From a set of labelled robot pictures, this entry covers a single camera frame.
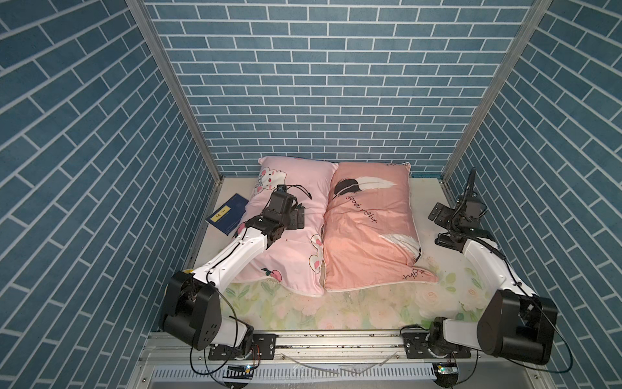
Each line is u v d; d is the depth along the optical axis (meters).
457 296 0.86
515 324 0.41
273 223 0.61
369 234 0.89
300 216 0.79
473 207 0.65
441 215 0.79
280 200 0.64
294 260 0.82
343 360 0.73
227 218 1.05
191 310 0.42
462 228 0.63
